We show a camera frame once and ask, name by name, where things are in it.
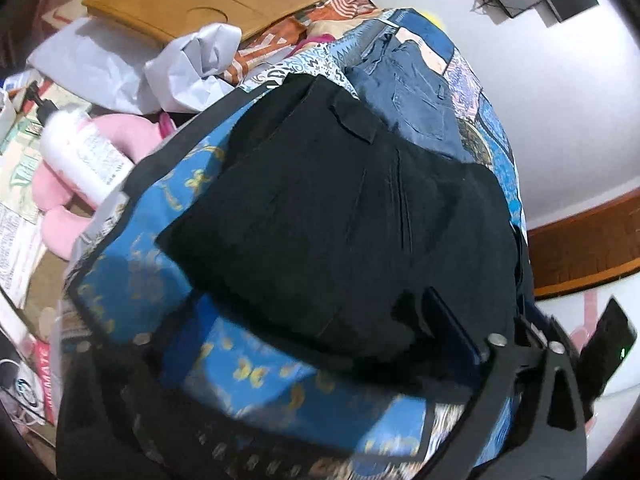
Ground black pants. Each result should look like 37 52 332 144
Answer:
157 74 530 403

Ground wooden door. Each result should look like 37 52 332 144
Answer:
528 190 640 299

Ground blue patchwork bedspread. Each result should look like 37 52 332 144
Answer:
53 9 525 479

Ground pink plush toy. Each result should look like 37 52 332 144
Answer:
32 110 176 260

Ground folded blue jeans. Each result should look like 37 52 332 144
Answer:
346 32 474 162

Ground white lotion pump bottle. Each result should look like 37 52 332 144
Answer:
25 82 134 206

